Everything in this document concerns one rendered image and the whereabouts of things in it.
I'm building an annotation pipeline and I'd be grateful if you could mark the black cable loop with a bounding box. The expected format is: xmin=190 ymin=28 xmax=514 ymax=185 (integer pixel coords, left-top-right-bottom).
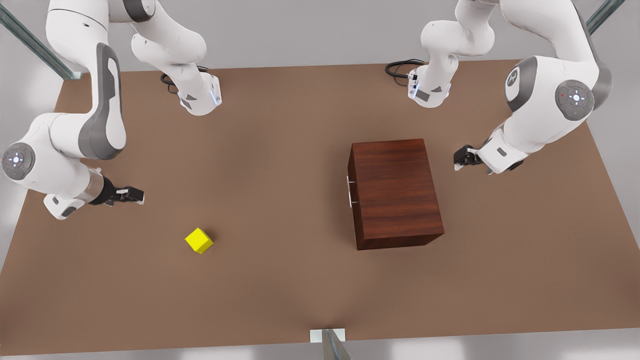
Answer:
xmin=160 ymin=65 xmax=211 ymax=96
xmin=385 ymin=59 xmax=427 ymax=88

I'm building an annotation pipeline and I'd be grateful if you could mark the yellow cube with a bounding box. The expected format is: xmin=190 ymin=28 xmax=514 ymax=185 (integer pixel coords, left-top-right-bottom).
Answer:
xmin=184 ymin=227 xmax=214 ymax=255

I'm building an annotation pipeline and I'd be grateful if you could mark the dark wooden drawer cabinet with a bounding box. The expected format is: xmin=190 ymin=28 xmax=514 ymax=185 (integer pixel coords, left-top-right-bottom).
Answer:
xmin=347 ymin=138 xmax=445 ymax=251

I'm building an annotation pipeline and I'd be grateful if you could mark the silver frame post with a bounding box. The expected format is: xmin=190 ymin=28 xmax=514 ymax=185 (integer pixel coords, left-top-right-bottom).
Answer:
xmin=585 ymin=0 xmax=627 ymax=35
xmin=309 ymin=328 xmax=352 ymax=360
xmin=0 ymin=4 xmax=83 ymax=81

